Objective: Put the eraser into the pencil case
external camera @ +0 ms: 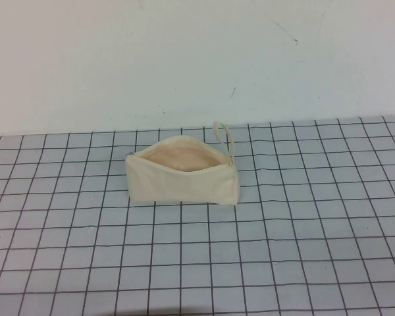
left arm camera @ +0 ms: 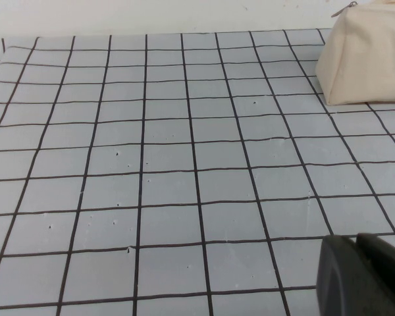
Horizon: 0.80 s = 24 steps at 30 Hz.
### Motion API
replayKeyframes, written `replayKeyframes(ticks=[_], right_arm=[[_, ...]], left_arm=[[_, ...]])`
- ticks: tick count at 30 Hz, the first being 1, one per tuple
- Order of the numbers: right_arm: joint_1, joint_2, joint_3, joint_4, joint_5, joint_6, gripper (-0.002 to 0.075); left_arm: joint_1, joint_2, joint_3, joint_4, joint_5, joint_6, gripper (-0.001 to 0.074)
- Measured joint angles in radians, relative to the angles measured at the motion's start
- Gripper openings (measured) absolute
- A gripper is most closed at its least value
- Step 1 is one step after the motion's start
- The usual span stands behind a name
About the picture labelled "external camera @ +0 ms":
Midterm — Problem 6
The cream canvas pencil case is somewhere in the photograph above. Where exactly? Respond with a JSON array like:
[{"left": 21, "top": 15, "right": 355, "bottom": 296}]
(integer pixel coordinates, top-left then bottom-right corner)
[{"left": 124, "top": 120, "right": 240, "bottom": 205}]

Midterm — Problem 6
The grey grid tablecloth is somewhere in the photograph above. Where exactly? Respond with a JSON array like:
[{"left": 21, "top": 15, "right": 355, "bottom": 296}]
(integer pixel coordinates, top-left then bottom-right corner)
[{"left": 0, "top": 114, "right": 395, "bottom": 316}]

